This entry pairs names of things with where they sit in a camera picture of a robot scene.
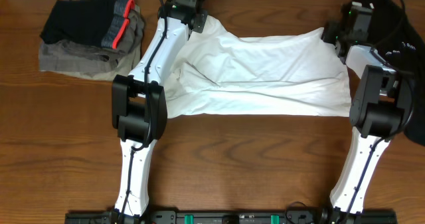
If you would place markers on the black garment on right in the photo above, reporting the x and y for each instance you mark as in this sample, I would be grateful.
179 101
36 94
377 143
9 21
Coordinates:
397 41

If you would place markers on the white t-shirt with green print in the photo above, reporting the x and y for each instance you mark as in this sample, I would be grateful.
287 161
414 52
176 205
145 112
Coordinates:
217 72

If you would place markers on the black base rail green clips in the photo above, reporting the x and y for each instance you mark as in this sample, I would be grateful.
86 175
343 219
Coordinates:
294 214

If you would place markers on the black shorts with red trim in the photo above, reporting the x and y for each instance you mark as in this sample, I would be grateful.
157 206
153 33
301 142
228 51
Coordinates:
97 23

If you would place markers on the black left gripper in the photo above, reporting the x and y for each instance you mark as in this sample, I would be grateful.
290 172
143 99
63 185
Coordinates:
202 18

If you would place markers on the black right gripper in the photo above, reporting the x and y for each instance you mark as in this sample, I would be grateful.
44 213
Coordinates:
330 27

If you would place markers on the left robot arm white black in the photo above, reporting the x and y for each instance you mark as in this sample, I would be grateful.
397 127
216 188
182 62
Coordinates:
139 110

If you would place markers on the grey folded garment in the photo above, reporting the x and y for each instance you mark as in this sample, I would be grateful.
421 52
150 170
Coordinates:
93 63

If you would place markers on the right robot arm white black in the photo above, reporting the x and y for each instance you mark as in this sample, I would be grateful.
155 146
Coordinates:
380 109

